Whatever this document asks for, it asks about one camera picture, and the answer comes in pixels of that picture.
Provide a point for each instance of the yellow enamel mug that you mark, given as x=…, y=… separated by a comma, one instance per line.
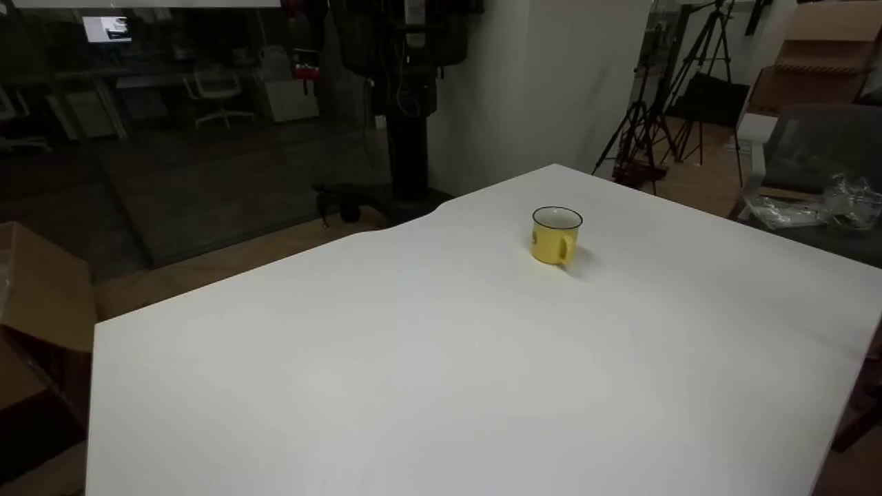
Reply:
x=556, y=236

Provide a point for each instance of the white paper table cover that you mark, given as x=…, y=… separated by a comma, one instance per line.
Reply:
x=680, y=354

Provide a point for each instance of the white office chair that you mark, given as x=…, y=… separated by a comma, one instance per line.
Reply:
x=217, y=88

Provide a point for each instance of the brown cardboard box left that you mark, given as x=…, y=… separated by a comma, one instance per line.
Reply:
x=44, y=319

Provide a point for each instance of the brown cardboard box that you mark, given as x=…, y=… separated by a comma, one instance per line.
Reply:
x=44, y=319
x=829, y=55

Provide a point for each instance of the lit computer monitor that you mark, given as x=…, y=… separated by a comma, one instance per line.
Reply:
x=105, y=28

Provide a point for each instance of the crumpled clear plastic bag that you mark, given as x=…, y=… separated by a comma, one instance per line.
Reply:
x=844, y=202

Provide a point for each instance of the brown cardboard box right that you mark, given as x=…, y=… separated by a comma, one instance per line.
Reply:
x=829, y=55

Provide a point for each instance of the black pedestal stand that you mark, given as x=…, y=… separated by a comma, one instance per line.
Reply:
x=401, y=49

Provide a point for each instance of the black camera tripod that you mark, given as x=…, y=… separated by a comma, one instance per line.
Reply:
x=683, y=88

